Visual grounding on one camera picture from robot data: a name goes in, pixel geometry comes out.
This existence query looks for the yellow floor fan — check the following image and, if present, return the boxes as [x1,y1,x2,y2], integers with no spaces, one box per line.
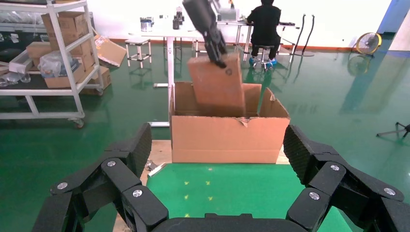
[355,32,383,58]

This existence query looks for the chrome wheeled stool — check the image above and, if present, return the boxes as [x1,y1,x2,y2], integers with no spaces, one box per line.
[249,44,278,72]

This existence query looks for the white tray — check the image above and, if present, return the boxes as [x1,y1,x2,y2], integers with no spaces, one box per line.
[8,49,43,75]

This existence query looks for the low cardboard box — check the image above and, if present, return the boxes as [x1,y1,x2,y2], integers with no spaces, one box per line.
[79,65,112,96]

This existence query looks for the leaning flat cardboard sheet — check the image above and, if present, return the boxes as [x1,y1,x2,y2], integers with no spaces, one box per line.
[93,34,128,69]

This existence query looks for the green table cloth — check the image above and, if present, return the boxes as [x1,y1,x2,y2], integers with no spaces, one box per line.
[146,162,353,232]

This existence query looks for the person in black clothes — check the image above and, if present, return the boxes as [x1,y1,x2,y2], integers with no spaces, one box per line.
[246,0,283,66]

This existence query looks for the black tripod stand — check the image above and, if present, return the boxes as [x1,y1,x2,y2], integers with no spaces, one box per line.
[376,121,410,139]

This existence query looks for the white framed work table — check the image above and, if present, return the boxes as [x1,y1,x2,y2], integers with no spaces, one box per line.
[195,19,297,63]

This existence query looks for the small taped cardboard box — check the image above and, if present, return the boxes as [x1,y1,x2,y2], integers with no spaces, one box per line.
[187,53,247,117]

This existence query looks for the printed cardboard box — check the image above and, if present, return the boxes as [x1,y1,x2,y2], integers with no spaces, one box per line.
[41,11,89,51]

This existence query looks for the clear plastic bag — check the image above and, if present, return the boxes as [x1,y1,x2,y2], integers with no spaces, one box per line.
[38,51,73,80]

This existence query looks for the metal can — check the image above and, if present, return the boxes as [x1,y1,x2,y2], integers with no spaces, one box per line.
[140,17,155,33]

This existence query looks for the metal binder clip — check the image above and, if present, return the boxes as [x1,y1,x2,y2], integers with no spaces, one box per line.
[146,160,167,177]

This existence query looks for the small white square stool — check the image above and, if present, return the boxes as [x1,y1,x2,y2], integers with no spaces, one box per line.
[124,38,152,69]

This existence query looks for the stacked cardboard box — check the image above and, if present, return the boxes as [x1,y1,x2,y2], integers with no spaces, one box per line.
[69,38,96,72]

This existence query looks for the large open cardboard carton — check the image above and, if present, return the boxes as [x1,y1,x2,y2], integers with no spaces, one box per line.
[169,81,291,164]

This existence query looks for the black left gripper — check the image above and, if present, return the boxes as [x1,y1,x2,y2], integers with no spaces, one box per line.
[182,0,228,69]

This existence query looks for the black bottles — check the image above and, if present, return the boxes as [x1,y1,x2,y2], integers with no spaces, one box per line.
[172,10,187,30]

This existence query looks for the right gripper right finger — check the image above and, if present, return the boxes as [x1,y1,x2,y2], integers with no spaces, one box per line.
[283,125,410,232]

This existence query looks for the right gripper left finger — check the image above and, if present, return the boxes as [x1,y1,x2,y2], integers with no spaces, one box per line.
[32,123,169,232]

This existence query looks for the grey box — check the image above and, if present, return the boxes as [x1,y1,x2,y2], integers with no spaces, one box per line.
[219,8,241,22]

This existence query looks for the white desk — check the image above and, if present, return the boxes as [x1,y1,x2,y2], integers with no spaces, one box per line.
[128,28,207,128]

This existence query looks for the white wheeled shelf rack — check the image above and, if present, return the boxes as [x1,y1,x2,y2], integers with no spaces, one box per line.
[0,0,105,130]

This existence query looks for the small plain cardboard box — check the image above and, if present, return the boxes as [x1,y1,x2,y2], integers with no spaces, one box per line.
[26,42,54,67]

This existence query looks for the flat wide cardboard box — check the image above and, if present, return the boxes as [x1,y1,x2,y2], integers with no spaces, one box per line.
[44,62,86,89]

